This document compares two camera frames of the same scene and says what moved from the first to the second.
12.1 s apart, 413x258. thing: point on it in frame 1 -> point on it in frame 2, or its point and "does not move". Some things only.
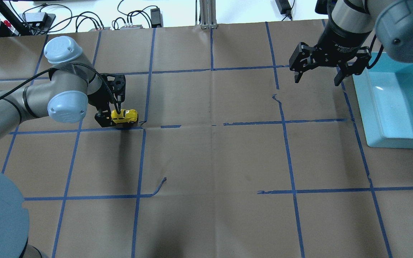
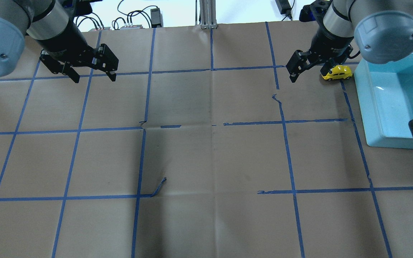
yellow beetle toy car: x=126 y=115 -> x=338 y=72
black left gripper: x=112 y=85 -> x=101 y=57
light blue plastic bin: x=397 y=101 does not move
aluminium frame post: x=207 y=14 does not move
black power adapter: x=157 y=18 does not move
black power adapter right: x=284 y=6 does not move
